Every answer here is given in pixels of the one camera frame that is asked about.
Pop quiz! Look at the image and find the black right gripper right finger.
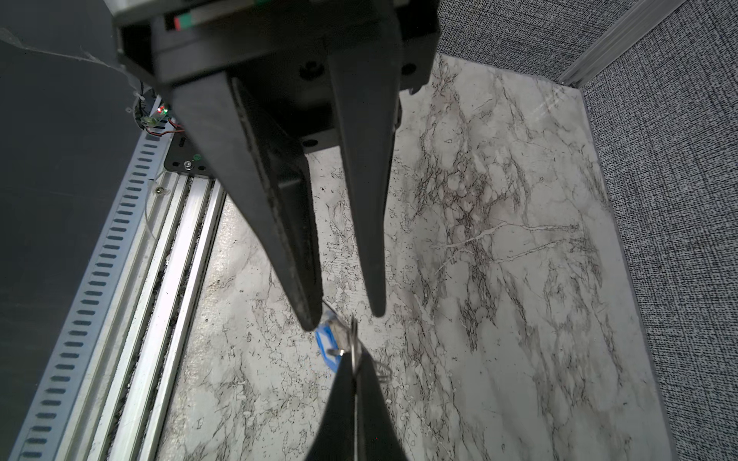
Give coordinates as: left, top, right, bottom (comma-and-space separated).
356, 350, 407, 461

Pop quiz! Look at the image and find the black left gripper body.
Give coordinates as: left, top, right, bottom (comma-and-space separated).
109, 1, 440, 172

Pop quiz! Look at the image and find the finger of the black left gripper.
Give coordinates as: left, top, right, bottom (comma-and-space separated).
328, 17, 403, 317
171, 72, 323, 332

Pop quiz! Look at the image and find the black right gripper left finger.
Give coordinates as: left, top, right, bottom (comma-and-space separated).
306, 350, 359, 460

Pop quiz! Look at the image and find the blue capped key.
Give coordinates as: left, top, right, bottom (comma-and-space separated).
314, 307, 350, 373

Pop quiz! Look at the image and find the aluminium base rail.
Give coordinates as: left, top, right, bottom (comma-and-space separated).
11, 102, 225, 460

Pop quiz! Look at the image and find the aluminium enclosure frame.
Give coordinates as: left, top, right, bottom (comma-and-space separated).
557, 0, 684, 88

